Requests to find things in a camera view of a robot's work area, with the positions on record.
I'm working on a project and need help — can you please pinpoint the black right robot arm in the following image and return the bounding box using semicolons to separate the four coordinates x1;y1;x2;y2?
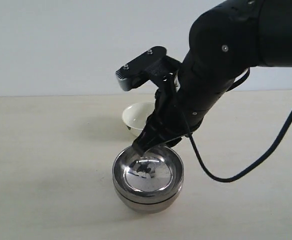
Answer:
132;0;292;155

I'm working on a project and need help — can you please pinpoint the ribbed steel bowl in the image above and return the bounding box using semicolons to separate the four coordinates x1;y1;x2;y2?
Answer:
112;179;184;214

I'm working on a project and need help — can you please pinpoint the white ceramic bowl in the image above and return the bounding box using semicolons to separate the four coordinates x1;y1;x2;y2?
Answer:
121;102;155;137

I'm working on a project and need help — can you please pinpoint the black camera cable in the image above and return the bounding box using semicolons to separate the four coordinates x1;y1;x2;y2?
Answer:
165;67;292;183

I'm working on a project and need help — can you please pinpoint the smooth steel bowl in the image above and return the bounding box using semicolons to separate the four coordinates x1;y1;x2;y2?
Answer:
111;145;185;200

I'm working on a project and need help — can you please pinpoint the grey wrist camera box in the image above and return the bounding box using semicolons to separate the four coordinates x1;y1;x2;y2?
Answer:
115;46;182;92

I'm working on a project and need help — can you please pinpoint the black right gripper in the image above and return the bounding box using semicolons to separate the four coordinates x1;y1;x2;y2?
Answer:
132;52;244;155

